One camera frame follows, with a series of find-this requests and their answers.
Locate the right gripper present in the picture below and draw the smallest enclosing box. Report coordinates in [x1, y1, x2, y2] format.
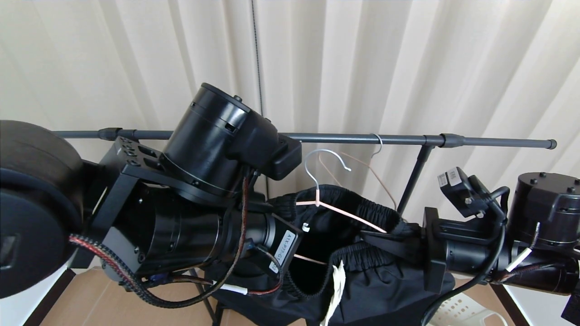
[360, 207, 580, 296]

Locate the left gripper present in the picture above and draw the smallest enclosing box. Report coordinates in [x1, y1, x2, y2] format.
[129, 190, 303, 279]

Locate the black garment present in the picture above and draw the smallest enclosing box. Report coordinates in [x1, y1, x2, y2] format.
[204, 185, 456, 326]

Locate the pink clothes hanger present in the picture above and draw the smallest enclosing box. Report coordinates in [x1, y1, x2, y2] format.
[317, 134, 398, 211]
[294, 149, 388, 265]

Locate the white laundry basket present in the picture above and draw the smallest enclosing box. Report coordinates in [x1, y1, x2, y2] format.
[428, 292, 508, 326]

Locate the black clothes rack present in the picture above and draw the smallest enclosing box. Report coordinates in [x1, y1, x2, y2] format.
[53, 128, 557, 326]

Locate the beige curtain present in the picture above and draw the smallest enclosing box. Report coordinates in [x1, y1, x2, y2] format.
[0, 0, 580, 286]

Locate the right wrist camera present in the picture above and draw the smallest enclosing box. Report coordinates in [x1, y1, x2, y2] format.
[437, 167, 507, 225]

